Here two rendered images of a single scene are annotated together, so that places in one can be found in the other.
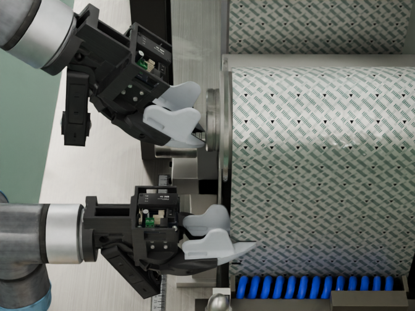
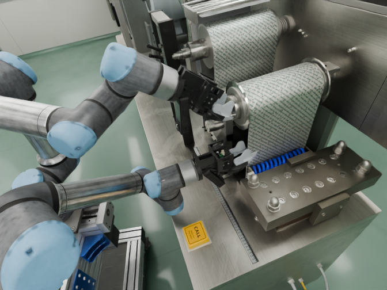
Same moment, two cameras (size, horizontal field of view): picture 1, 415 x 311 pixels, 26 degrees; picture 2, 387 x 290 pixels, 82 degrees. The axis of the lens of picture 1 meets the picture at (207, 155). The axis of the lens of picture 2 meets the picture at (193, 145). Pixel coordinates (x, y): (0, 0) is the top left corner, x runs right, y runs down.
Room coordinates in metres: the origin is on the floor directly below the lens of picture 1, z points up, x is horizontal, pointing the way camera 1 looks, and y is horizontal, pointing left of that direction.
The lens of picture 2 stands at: (0.28, 0.24, 1.65)
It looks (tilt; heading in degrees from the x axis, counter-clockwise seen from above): 44 degrees down; 347
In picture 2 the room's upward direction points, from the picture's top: 10 degrees counter-clockwise
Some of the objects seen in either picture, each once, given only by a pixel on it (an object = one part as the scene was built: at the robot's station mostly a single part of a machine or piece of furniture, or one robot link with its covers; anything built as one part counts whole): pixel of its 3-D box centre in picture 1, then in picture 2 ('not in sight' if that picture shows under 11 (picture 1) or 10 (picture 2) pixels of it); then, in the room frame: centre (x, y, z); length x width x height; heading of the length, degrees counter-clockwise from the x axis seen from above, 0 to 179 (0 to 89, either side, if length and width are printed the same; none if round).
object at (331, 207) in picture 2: not in sight; (329, 209); (0.50, -0.20, 0.96); 0.10 x 0.03 x 0.11; 90
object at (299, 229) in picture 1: (324, 233); (279, 138); (0.71, -0.15, 1.11); 0.23 x 0.01 x 0.18; 90
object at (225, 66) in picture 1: (225, 120); (236, 106); (0.77, -0.02, 1.25); 0.15 x 0.01 x 0.15; 0
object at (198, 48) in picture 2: not in sight; (197, 50); (1.02, 0.00, 1.33); 0.06 x 0.06 x 0.06; 0
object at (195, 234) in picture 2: not in sight; (195, 234); (0.61, 0.21, 0.91); 0.07 x 0.07 x 0.02; 0
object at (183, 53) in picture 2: not in sight; (181, 54); (1.02, 0.06, 1.33); 0.06 x 0.03 x 0.03; 90
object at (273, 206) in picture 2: not in sight; (274, 202); (0.54, -0.02, 1.05); 0.04 x 0.04 x 0.04
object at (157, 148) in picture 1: (163, 142); (209, 125); (0.80, 0.06, 1.18); 0.04 x 0.02 x 0.04; 0
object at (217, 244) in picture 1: (219, 242); (246, 155); (0.69, -0.01, 1.12); 0.09 x 0.03 x 0.06; 89
